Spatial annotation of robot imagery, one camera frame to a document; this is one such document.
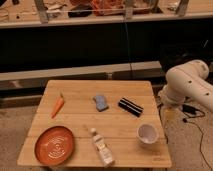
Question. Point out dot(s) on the orange ceramic bowl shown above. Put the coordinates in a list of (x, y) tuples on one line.
[(54, 146)]

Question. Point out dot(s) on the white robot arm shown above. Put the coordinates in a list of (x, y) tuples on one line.
[(187, 80)]

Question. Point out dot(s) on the blue sponge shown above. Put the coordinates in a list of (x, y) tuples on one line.
[(101, 103)]

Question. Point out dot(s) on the black striped eraser block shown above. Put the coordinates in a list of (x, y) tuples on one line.
[(130, 107)]

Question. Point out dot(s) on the orange carrot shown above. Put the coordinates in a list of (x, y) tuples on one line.
[(58, 105)]

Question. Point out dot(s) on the white plastic bottle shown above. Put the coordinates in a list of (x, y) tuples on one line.
[(102, 149)]

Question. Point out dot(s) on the white cup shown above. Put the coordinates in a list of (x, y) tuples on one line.
[(147, 134)]

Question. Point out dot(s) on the orange object on shelf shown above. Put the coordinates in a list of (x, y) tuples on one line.
[(114, 7)]

